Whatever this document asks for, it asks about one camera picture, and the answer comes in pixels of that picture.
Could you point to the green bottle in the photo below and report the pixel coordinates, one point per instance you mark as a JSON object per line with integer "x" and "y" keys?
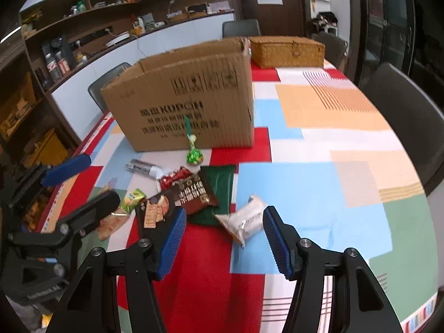
{"x": 81, "y": 6}

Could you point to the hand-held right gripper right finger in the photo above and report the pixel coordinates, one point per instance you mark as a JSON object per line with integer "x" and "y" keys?
{"x": 277, "y": 242}

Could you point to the brown biscuit packet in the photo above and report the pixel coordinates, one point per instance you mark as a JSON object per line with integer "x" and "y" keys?
{"x": 194, "y": 194}

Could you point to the clear water bottle red label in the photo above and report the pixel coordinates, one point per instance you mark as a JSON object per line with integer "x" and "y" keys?
{"x": 63, "y": 63}
{"x": 52, "y": 66}

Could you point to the red snack packet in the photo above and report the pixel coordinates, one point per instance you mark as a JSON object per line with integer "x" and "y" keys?
{"x": 171, "y": 178}

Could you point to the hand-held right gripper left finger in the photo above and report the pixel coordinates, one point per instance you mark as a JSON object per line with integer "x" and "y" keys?
{"x": 171, "y": 241}

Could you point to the white card sign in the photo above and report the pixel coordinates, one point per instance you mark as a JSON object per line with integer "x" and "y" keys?
{"x": 218, "y": 7}

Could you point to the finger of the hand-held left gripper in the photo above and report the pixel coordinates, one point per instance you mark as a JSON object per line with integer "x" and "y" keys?
{"x": 66, "y": 171}
{"x": 92, "y": 211}

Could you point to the silver snack packet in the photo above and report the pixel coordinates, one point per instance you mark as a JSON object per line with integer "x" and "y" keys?
{"x": 140, "y": 167}

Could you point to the dark cracker packet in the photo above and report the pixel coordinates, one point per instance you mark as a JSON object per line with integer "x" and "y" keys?
{"x": 152, "y": 211}

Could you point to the orange juice bottle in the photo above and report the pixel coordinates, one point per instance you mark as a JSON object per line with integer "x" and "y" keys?
{"x": 139, "y": 26}

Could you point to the brown cardboard box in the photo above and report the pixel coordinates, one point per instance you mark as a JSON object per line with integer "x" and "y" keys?
{"x": 208, "y": 111}

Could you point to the dark clothes pile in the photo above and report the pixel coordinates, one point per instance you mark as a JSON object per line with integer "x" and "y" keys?
{"x": 324, "y": 20}

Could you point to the dark green snack packet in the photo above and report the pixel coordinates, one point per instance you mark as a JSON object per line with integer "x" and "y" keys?
{"x": 220, "y": 187}

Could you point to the yellow storage bin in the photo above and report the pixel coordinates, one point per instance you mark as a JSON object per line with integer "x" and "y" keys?
{"x": 48, "y": 147}

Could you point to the colourful patchwork tablecloth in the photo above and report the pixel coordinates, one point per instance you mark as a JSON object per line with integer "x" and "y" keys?
{"x": 347, "y": 145}

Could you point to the white desk lamp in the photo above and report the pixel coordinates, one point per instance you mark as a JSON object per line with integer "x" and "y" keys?
{"x": 171, "y": 7}

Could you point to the shallow wicker tray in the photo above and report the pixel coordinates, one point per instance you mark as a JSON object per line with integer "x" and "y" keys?
{"x": 179, "y": 17}

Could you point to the lidded wicker basket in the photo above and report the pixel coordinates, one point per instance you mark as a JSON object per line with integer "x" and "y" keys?
{"x": 288, "y": 53}

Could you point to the wall power socket strip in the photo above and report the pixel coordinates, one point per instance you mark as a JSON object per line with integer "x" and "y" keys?
{"x": 92, "y": 36}

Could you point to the small blackboard sign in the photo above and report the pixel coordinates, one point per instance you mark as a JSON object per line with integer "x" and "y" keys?
{"x": 196, "y": 8}

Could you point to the glass sliding door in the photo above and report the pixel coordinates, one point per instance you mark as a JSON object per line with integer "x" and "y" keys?
{"x": 392, "y": 24}

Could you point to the wooden storage shelf unit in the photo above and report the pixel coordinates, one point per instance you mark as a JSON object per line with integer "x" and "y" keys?
{"x": 20, "y": 111}

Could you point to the small light green packet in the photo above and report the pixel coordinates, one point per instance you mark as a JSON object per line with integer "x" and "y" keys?
{"x": 133, "y": 199}

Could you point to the dark grey dining chair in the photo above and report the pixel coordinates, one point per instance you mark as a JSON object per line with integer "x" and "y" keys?
{"x": 104, "y": 86}
{"x": 331, "y": 47}
{"x": 241, "y": 27}
{"x": 399, "y": 104}

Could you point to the wooden wall shelf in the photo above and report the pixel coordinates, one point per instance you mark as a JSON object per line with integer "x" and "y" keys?
{"x": 114, "y": 14}

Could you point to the dark wooden door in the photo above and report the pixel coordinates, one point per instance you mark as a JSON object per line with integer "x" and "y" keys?
{"x": 295, "y": 7}

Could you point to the white flat tray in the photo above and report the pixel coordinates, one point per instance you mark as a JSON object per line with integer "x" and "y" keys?
{"x": 116, "y": 40}

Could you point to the white snack packet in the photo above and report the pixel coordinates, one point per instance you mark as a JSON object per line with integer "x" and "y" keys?
{"x": 246, "y": 220}

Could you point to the black coffee machine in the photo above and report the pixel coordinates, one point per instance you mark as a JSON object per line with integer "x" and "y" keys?
{"x": 57, "y": 47}

